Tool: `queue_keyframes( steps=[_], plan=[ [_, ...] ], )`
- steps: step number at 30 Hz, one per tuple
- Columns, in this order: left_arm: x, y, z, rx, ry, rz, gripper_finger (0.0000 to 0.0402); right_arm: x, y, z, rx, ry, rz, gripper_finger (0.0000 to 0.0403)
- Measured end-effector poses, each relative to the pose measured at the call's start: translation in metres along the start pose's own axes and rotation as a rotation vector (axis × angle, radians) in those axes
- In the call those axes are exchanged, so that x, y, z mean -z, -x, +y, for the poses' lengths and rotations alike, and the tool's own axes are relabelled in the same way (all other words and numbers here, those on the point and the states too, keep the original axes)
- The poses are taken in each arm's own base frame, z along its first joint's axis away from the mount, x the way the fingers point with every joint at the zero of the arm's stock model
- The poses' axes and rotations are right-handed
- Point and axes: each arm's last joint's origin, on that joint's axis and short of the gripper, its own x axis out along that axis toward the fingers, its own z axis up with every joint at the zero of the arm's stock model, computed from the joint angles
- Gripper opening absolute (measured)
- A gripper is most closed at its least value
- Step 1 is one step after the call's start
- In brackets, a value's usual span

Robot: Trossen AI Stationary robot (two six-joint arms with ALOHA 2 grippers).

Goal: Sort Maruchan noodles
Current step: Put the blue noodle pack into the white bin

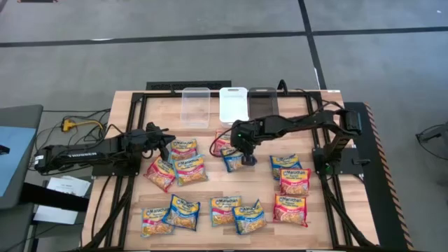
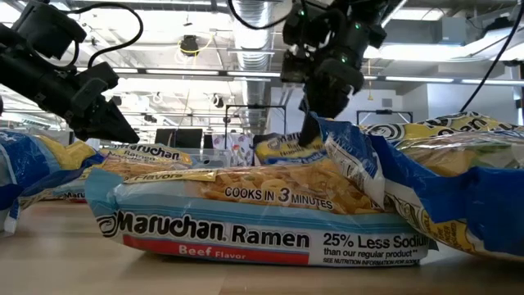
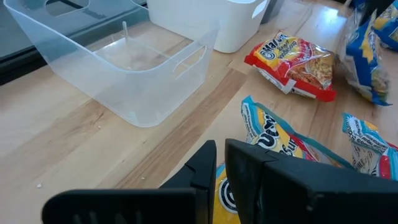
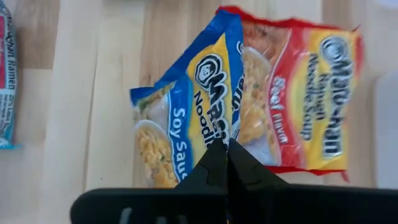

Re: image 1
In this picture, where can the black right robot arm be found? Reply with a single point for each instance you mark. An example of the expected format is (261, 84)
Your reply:
(304, 122)

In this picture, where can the red Maruchan ramen pack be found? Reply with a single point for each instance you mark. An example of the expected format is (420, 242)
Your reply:
(290, 210)
(160, 174)
(221, 141)
(295, 182)

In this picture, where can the blue board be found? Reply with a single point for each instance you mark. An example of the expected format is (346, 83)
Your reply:
(14, 164)

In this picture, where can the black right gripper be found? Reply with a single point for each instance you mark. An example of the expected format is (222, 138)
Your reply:
(250, 133)

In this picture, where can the blue Maruchan ramen pack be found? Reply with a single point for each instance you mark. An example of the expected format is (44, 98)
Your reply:
(182, 212)
(249, 218)
(231, 161)
(284, 161)

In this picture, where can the white paper sheet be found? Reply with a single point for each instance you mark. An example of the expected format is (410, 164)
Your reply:
(68, 187)
(56, 215)

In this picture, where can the white plastic bin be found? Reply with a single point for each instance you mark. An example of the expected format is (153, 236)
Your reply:
(234, 105)

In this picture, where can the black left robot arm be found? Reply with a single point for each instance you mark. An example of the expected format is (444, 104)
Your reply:
(87, 154)

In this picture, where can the clear plastic bin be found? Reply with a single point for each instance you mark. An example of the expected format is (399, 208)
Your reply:
(195, 105)

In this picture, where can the small black device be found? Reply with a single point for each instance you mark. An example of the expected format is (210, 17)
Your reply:
(3, 150)

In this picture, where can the black cart beam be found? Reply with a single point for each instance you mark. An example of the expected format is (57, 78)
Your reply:
(52, 199)

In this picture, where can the dark grey plastic bin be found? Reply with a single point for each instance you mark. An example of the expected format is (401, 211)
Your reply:
(263, 103)

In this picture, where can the light-blue Maruchan ramen pack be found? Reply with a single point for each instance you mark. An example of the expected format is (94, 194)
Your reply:
(190, 171)
(183, 147)
(152, 222)
(224, 210)

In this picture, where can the grey side cart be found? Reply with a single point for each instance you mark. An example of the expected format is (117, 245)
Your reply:
(21, 115)

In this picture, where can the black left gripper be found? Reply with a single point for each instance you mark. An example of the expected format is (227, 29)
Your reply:
(148, 141)

